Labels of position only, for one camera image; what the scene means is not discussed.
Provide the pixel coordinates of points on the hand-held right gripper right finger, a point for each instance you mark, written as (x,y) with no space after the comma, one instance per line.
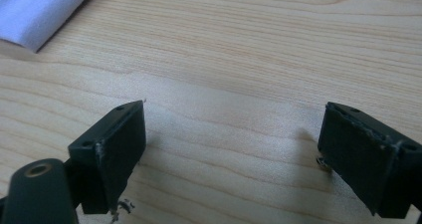
(365,157)

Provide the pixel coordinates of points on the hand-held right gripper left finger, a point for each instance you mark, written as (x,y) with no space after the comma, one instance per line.
(119,151)

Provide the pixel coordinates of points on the pale lavender sock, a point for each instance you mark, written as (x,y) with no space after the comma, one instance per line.
(36,8)

